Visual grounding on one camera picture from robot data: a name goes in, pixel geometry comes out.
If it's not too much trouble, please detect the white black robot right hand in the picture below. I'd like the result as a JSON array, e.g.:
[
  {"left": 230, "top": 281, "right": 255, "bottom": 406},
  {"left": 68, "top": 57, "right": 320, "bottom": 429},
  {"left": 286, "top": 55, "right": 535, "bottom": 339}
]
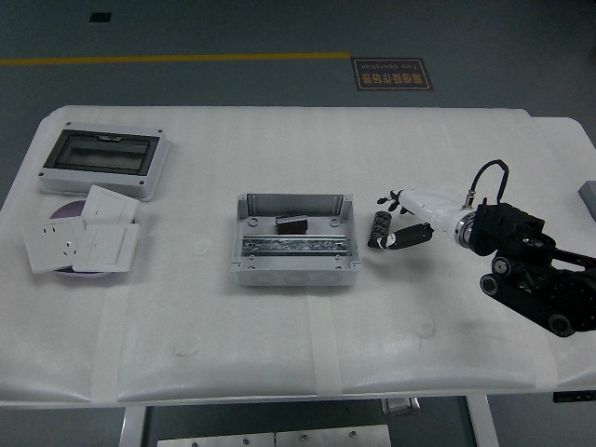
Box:
[{"left": 372, "top": 187, "right": 467, "bottom": 251}]

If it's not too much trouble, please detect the plain black cylindrical battery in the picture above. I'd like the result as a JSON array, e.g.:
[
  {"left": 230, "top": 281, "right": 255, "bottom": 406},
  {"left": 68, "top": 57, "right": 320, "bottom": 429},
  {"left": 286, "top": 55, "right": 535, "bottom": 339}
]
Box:
[{"left": 274, "top": 213, "right": 308, "bottom": 236}]

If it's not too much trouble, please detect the open grey junction box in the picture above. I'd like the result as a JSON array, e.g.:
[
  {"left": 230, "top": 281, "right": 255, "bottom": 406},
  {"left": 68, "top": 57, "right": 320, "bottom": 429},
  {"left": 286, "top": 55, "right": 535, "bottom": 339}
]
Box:
[{"left": 231, "top": 191, "right": 362, "bottom": 288}]

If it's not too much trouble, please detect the brown floor sign sticker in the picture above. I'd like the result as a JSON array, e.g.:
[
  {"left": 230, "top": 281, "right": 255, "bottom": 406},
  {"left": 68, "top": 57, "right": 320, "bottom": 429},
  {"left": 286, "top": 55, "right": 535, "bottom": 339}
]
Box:
[{"left": 351, "top": 58, "right": 434, "bottom": 92}]

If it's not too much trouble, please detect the grey block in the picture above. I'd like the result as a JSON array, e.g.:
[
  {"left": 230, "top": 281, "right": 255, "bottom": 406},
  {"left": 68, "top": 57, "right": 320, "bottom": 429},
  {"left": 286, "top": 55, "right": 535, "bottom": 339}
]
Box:
[{"left": 576, "top": 180, "right": 596, "bottom": 210}]

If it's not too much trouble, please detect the white foam mat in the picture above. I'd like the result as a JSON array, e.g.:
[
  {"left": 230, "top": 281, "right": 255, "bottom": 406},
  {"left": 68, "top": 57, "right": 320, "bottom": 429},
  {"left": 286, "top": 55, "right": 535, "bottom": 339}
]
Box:
[{"left": 0, "top": 104, "right": 596, "bottom": 404}]

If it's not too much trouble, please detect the white table leg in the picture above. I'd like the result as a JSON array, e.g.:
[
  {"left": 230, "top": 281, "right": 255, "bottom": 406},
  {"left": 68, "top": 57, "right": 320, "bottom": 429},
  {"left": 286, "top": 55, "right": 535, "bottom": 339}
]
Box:
[
  {"left": 465, "top": 395, "right": 500, "bottom": 447},
  {"left": 119, "top": 403, "right": 149, "bottom": 447}
]

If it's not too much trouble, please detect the white tape strip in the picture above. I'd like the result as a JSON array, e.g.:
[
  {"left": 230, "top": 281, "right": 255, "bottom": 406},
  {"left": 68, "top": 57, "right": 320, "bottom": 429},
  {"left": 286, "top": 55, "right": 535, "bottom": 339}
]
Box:
[{"left": 90, "top": 291, "right": 129, "bottom": 404}]

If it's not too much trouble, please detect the round purple plate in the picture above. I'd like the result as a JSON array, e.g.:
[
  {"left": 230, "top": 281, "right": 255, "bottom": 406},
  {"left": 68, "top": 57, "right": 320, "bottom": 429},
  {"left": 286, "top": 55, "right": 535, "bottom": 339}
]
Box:
[{"left": 48, "top": 199, "right": 139, "bottom": 280}]

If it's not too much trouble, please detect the silver metal DIN rail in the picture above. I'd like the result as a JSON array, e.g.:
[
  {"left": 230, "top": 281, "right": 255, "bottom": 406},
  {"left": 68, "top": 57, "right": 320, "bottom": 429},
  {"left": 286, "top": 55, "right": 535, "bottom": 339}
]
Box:
[{"left": 241, "top": 234, "right": 350, "bottom": 257}]

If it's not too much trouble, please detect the silver metal bracket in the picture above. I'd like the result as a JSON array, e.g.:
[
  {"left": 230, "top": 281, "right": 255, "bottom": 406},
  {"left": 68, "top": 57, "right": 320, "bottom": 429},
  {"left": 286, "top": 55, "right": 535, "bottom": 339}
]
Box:
[{"left": 381, "top": 398, "right": 420, "bottom": 415}]

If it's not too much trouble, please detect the grey metal base plate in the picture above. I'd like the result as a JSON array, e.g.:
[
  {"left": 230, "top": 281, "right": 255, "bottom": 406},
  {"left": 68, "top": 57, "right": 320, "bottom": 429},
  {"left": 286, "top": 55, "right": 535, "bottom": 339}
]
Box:
[
  {"left": 156, "top": 432, "right": 276, "bottom": 447},
  {"left": 275, "top": 426, "right": 392, "bottom": 447}
]

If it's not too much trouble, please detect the white wall switch panel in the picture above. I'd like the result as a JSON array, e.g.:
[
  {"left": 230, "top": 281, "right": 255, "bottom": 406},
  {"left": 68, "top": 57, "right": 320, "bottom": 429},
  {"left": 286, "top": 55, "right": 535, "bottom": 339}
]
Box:
[
  {"left": 82, "top": 184, "right": 140, "bottom": 224},
  {"left": 72, "top": 223, "right": 141, "bottom": 274}
]

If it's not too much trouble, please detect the grey enclosure with transparent cover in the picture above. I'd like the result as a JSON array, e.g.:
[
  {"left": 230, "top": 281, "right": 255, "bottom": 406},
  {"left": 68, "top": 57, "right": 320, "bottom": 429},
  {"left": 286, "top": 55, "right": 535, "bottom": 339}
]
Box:
[{"left": 37, "top": 121, "right": 172, "bottom": 202}]

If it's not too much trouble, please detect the white wall socket panel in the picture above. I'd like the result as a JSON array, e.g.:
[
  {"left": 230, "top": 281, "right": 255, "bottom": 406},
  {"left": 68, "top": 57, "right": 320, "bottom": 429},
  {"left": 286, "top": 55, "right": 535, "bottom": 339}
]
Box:
[{"left": 21, "top": 217, "right": 88, "bottom": 275}]

